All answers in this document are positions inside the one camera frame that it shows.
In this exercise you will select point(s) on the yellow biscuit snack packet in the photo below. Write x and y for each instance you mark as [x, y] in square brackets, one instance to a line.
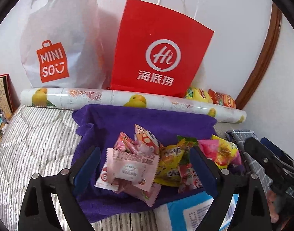
[167, 172]

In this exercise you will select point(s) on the yellow snack bag by wall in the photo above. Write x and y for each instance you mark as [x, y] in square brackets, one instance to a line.
[198, 94]

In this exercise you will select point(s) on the lychee jelly snack bag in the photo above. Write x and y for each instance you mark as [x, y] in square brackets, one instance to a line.
[188, 179]

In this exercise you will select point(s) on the pink orange fruit snack bag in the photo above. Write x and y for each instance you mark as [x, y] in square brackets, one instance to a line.
[220, 151]

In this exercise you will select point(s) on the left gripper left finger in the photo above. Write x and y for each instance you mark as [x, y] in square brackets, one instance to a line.
[70, 183]

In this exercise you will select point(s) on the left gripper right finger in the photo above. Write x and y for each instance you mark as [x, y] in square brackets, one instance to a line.
[218, 183]

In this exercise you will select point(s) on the green snack packet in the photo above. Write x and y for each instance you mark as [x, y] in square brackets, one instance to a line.
[186, 143]

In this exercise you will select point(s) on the purple towel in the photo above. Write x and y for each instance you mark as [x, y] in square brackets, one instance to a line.
[127, 125]

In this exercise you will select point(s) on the small red snack packet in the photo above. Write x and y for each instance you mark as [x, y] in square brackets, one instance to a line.
[125, 144]

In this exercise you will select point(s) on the brown door frame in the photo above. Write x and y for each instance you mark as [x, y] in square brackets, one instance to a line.
[263, 60]

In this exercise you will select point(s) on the orange snack bag by wall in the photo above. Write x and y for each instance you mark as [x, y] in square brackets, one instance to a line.
[222, 99]

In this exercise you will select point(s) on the white Miniso plastic bag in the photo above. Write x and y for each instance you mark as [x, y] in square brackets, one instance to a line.
[60, 45]

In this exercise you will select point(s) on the brown patterned box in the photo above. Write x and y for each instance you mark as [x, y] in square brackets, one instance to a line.
[6, 101]

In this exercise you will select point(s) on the pink strawberry candy packet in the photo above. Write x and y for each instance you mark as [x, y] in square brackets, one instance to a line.
[148, 197]

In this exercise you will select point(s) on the pale pink labelled packet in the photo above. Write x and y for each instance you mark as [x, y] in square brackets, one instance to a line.
[138, 169]

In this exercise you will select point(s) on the blue tissue pack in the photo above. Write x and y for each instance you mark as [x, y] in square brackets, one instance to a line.
[183, 214]

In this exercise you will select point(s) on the red Haidilao paper bag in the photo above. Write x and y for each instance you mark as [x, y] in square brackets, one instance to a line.
[158, 50]

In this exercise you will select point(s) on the fruit pattern rolled mat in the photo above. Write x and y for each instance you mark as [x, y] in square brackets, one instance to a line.
[76, 98]

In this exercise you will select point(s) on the pink white candy bar wrapper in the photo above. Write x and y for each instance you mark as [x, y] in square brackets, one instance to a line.
[102, 181]

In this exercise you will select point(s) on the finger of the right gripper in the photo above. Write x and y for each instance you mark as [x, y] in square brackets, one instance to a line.
[283, 156]
[260, 149]

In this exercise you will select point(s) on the striped grey quilt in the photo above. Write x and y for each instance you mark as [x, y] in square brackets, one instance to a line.
[40, 140]

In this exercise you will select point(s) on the blue checked cloth bag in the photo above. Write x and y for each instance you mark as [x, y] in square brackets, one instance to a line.
[239, 136]

